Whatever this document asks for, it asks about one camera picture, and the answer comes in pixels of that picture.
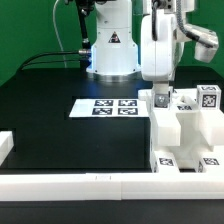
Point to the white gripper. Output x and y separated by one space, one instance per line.
160 53

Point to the white chair seat piece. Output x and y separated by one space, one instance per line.
183 154

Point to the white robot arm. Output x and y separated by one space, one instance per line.
170 7

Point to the white flat back plate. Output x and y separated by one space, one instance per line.
84 108

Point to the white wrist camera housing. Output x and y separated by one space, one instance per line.
207 42

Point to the white front fence rail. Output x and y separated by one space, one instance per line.
121 186

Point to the white fence rail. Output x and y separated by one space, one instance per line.
6 144
121 186

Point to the white left fence rail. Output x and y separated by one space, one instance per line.
6 144

